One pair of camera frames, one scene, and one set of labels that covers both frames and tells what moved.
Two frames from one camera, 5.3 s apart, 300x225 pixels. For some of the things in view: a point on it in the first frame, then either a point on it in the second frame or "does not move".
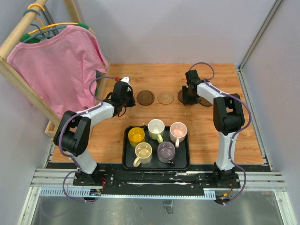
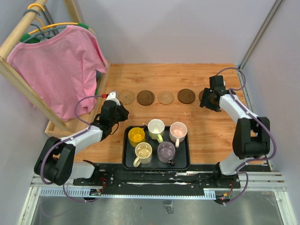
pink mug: [177, 132] does not move
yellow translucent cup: [136, 135] does not move
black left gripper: [132, 102] -> [124, 111]
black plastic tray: [182, 157] does not move
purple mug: [166, 152] does not move
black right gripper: [185, 100] -> [204, 102]
